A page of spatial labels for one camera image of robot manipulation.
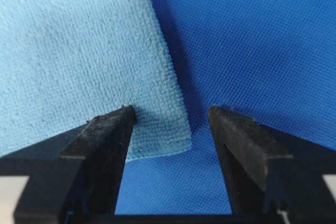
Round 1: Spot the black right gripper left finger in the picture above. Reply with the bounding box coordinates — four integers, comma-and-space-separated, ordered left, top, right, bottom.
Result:
0, 104, 137, 224

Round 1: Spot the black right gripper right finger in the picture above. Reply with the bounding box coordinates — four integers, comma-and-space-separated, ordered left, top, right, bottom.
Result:
207, 104, 336, 224

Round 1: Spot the light blue towel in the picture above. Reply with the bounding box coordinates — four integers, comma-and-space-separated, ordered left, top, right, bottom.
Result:
1, 0, 192, 161

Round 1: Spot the blue table mat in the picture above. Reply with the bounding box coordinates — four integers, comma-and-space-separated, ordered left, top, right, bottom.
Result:
116, 0, 335, 215

